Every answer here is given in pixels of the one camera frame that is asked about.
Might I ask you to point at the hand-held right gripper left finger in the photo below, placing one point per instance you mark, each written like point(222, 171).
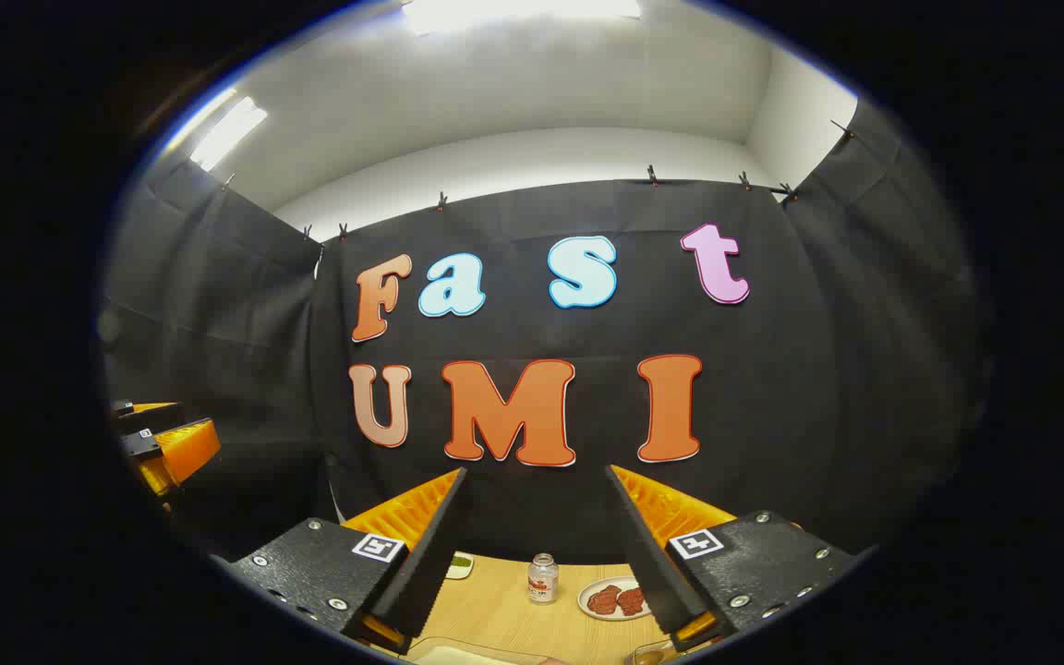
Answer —
point(421, 573)

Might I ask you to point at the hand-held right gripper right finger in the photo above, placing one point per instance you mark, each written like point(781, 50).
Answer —
point(652, 573)

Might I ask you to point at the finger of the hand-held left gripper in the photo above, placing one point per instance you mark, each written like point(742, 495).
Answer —
point(139, 445)
point(153, 421)

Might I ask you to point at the clear glass rice container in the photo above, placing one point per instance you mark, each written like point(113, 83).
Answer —
point(513, 654)

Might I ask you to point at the red meat slice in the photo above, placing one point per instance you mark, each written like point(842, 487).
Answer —
point(604, 600)
point(632, 602)

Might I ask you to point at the white divided bean dish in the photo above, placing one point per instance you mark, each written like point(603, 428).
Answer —
point(461, 565)

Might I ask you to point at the white round plate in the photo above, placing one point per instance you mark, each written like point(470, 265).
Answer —
point(592, 610)

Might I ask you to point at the clear plastic drink bottle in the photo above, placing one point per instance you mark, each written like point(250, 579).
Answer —
point(542, 582)

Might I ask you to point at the narrow ceiling light panel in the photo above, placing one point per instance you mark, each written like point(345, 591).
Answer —
point(229, 131)

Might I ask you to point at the row of black cloth clips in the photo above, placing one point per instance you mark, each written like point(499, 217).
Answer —
point(652, 175)

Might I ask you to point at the wide ceiling light panel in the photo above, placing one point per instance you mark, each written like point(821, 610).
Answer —
point(513, 13)

